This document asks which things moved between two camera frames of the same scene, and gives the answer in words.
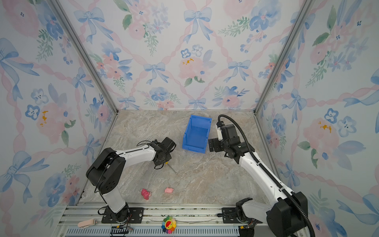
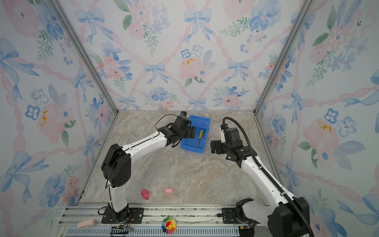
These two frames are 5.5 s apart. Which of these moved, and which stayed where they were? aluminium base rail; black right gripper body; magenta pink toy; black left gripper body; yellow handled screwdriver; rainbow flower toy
Moved: yellow handled screwdriver; black left gripper body
Stayed: aluminium base rail; magenta pink toy; rainbow flower toy; black right gripper body
